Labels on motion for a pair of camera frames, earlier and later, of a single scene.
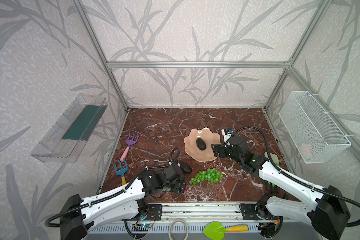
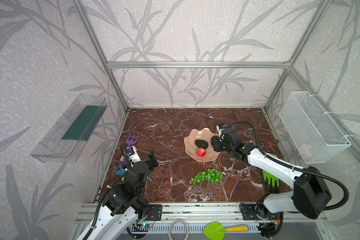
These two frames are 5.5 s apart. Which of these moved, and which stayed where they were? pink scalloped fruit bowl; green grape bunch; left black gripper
Moved: left black gripper
Stayed: green grape bunch; pink scalloped fruit bowl
